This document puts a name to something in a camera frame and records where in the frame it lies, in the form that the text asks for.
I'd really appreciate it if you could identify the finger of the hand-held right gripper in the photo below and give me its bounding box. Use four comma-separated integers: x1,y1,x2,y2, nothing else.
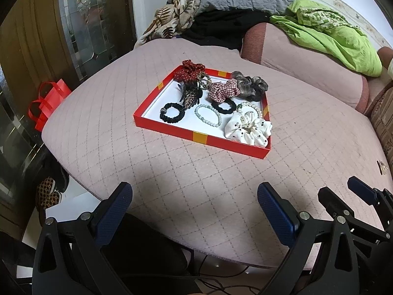
348,176,393,222
318,187,391,244

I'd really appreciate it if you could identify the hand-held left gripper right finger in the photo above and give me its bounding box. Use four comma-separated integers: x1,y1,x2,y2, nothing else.
257,182,367,295

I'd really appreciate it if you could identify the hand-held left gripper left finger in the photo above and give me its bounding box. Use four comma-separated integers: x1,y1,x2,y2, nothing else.
32,182,133,295

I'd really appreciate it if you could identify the pearl bead bracelet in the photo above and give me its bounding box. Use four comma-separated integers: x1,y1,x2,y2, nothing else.
236,101,264,119

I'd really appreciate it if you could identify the red cardboard box tray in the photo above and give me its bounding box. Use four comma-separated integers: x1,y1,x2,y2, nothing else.
133,66,272,160

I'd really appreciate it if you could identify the black wavy hair tie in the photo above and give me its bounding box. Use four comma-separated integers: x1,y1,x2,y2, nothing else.
159,102,185,123

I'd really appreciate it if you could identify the pink plaid scrunchie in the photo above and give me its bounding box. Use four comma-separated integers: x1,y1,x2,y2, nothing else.
207,78,241,103

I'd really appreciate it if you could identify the black hair claw clip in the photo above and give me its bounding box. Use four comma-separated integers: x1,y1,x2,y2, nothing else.
176,81,203,109

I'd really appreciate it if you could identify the black shoe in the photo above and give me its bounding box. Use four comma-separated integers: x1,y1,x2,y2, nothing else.
46,157,71,194

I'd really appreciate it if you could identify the checkered slipper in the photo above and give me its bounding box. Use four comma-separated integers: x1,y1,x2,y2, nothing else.
35,177,63,219

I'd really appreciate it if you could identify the striped beige cushion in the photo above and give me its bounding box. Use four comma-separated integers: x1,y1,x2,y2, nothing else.
370,84,393,163

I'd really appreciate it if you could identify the pink quilted bed cover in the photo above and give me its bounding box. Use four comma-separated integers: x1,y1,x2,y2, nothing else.
41,38,393,268

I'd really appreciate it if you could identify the white dotted scrunchie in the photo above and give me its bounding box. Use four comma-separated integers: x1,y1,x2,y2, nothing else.
223,111,273,146

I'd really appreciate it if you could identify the red plastic bag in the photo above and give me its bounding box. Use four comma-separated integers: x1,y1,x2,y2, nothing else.
28,79,72,132

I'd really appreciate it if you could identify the grey sheer scrunchie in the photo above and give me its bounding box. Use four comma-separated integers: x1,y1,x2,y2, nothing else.
231,71,269,102

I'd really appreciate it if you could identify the green cloth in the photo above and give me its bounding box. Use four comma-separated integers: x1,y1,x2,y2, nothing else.
269,0,383,77

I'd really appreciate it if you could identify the red dotted scrunchie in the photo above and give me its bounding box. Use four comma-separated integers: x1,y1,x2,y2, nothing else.
174,60,206,83

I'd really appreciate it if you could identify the wooden glass-panel door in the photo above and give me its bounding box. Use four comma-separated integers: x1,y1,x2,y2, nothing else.
12,0,137,77

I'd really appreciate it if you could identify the black cloth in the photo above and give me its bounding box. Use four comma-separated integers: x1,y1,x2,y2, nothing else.
181,9,272,51

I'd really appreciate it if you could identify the leaf-patterned scarf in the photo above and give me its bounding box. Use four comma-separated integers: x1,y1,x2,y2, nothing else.
134,0,201,49

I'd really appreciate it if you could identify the black cable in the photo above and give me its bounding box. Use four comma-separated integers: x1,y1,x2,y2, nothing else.
184,264,265,295

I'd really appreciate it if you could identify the pale green bead bracelet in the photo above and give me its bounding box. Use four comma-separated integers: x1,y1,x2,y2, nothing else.
194,104,222,127

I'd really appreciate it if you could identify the black plain hair tie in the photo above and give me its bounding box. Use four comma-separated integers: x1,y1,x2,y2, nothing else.
212,99,236,115

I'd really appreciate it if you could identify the leopard print hair tie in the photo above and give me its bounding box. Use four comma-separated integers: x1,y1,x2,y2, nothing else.
196,74,215,91

